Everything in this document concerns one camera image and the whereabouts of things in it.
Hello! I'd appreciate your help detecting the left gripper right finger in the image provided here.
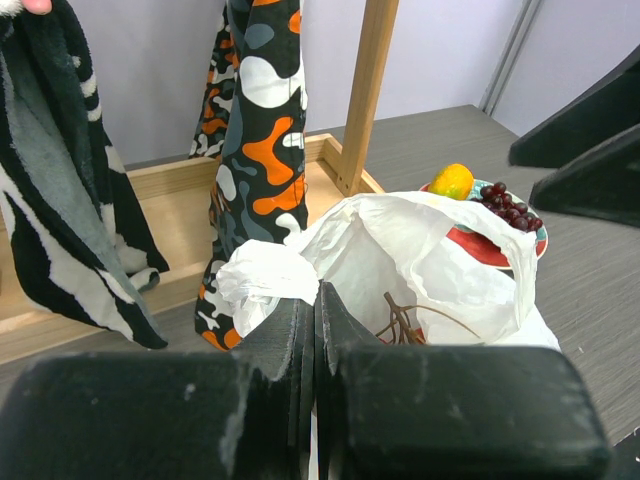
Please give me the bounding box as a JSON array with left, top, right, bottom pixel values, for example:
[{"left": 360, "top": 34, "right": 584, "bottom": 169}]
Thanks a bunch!
[{"left": 315, "top": 283, "right": 612, "bottom": 479}]

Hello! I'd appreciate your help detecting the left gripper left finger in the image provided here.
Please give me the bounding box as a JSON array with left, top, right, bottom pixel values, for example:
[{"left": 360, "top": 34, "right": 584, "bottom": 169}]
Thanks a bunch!
[{"left": 1, "top": 300, "right": 314, "bottom": 479}]

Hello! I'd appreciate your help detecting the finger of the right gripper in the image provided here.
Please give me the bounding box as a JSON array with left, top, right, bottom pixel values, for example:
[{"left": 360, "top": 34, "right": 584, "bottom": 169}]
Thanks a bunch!
[
  {"left": 529, "top": 126, "right": 639, "bottom": 228},
  {"left": 508, "top": 59, "right": 639, "bottom": 169}
]

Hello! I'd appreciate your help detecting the red cherry bunch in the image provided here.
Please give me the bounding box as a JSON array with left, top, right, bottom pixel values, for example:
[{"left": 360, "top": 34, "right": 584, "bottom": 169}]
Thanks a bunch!
[{"left": 375, "top": 292, "right": 480, "bottom": 345}]

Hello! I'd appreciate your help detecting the purple grape bunch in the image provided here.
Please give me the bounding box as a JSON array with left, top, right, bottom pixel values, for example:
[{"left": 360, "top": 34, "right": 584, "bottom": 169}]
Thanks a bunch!
[{"left": 467, "top": 182, "right": 544, "bottom": 232}]

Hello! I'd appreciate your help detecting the white plastic bag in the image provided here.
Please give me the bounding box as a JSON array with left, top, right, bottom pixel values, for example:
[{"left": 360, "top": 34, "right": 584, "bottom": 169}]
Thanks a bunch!
[{"left": 216, "top": 191, "right": 559, "bottom": 349}]

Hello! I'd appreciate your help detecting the orange green mango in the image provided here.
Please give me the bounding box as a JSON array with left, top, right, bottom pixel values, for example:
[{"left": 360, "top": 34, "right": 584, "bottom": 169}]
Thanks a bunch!
[{"left": 427, "top": 163, "right": 475, "bottom": 200}]

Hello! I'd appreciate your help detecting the red teal plate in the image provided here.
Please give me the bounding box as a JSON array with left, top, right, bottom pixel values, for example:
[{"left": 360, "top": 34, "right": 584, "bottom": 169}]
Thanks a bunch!
[{"left": 447, "top": 179, "right": 548, "bottom": 270}]

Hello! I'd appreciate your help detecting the zebra print cloth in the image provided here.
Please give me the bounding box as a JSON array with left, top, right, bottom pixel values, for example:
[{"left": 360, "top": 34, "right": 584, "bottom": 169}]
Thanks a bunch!
[{"left": 1, "top": 1, "right": 169, "bottom": 349}]

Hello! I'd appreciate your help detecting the orange camouflage cloth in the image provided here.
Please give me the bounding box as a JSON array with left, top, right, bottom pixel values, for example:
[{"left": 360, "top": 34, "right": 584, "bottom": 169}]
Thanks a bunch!
[{"left": 190, "top": 1, "right": 308, "bottom": 351}]

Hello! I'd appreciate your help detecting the pink clothes hanger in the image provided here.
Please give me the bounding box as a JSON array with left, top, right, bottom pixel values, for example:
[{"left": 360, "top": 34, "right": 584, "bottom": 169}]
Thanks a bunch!
[{"left": 22, "top": 0, "right": 52, "bottom": 15}]

